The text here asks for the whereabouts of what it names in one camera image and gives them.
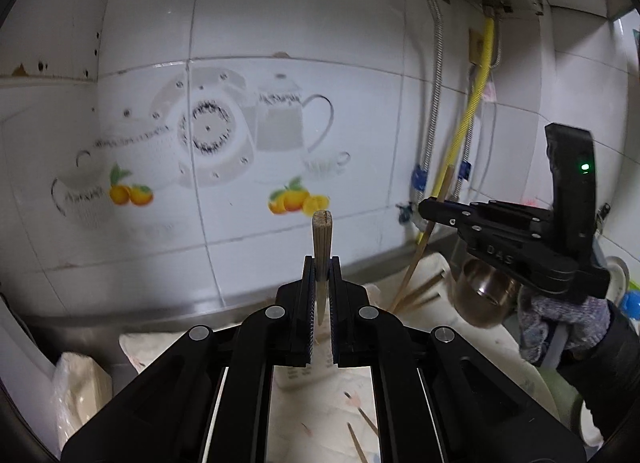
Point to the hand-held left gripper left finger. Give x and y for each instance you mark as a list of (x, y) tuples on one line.
[(309, 318)]

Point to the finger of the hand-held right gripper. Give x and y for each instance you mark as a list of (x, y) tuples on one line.
[(500, 250), (480, 215)]

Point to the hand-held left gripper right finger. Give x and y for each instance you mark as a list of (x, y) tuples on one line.
[(336, 318)]

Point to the brown wooden chopstick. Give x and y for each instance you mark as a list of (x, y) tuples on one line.
[(322, 238), (407, 273)]

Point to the pile of wooden chopsticks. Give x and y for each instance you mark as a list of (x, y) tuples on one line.
[(425, 288)]

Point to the person's right forearm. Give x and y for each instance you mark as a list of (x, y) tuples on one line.
[(615, 368)]

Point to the person's right hand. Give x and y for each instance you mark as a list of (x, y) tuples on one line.
[(560, 328)]

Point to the white printed quilted mat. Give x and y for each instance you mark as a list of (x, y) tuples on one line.
[(320, 418)]

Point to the blue plastic cup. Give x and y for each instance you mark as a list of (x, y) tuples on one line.
[(631, 304)]

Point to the white round plate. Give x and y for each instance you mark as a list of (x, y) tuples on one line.
[(565, 403)]

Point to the white plastic bag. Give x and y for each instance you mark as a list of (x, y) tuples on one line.
[(82, 393)]

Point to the pink wall sticker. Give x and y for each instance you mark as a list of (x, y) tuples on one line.
[(492, 92)]

